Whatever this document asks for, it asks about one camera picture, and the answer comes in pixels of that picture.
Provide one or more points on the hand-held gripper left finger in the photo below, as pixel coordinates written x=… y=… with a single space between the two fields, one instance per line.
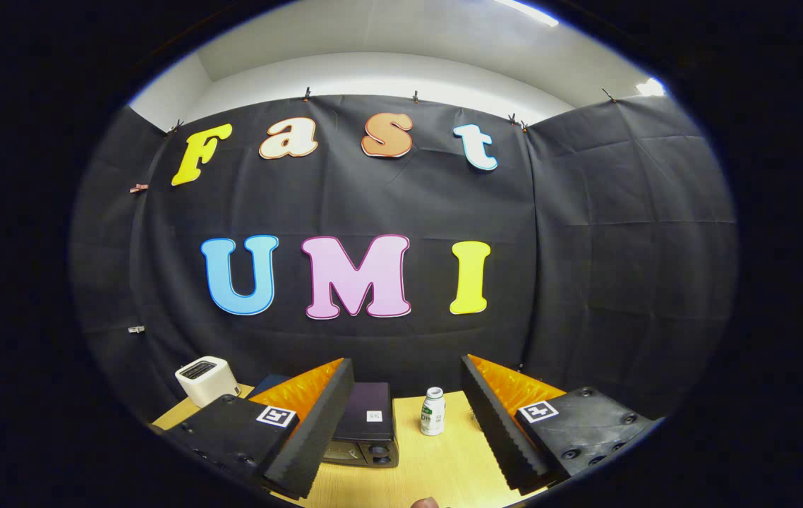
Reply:
x=317 y=423

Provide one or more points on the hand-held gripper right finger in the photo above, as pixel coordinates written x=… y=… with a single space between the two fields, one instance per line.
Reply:
x=497 y=430

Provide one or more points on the black toaster oven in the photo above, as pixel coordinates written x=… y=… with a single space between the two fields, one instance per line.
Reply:
x=370 y=406

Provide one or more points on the white bread toaster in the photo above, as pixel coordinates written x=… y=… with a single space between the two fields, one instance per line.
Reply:
x=207 y=381

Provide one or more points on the white bottle with green label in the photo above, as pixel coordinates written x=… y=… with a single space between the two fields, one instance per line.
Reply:
x=432 y=416

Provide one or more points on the ceiling light panel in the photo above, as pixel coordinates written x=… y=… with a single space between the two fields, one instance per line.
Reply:
x=650 y=87

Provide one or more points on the ceiling light strip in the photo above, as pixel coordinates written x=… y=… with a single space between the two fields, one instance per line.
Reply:
x=525 y=10

